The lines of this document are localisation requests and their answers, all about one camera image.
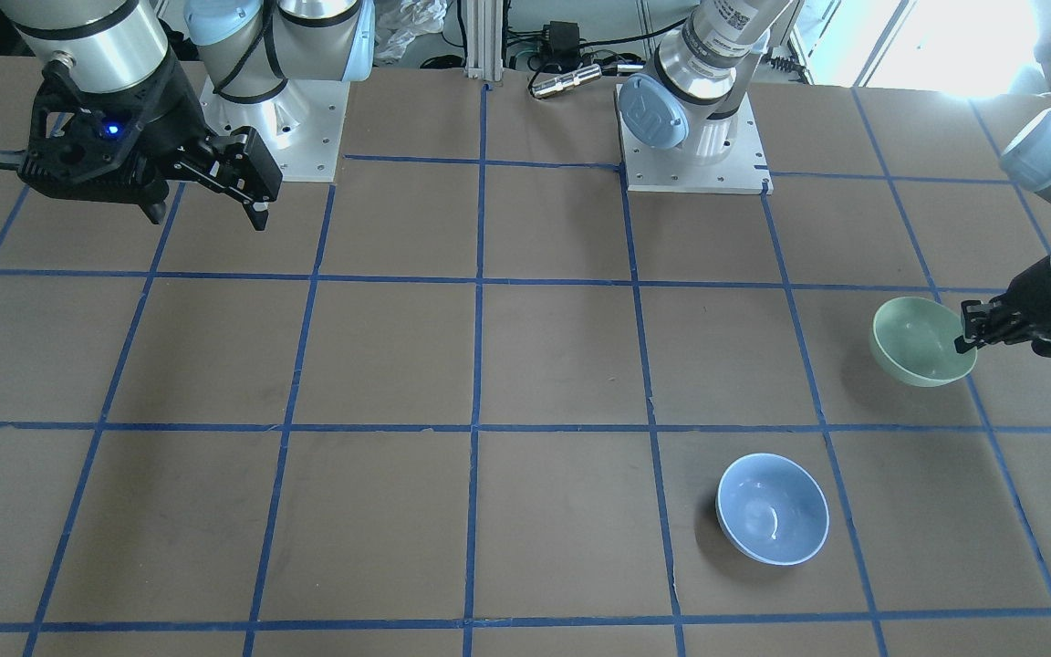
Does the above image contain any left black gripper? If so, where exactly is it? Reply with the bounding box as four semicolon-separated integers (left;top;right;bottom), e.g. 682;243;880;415
954;258;1051;360

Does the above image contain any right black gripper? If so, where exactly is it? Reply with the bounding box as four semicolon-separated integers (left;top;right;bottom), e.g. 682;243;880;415
18;56;283;232

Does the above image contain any green bowl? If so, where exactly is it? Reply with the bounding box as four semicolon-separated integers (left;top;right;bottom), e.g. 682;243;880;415
869;297;978;388

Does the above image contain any blue bowl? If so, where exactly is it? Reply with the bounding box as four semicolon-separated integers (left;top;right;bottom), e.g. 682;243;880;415
714;453;831;567

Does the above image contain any white crumpled cloth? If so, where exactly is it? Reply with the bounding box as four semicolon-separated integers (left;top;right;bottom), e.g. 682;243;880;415
374;1;449;66

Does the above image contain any silver metal cylinder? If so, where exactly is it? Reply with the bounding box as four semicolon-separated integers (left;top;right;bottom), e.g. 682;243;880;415
528;64;602;100

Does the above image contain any black power adapter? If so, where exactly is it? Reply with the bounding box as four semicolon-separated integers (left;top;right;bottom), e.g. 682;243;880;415
541;20;581;59

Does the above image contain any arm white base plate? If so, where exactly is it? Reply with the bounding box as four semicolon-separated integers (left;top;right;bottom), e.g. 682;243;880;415
200;79;351;183
619;96;775;196

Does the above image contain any aluminium frame post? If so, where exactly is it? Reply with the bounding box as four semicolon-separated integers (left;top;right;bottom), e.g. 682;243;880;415
456;1;507;86

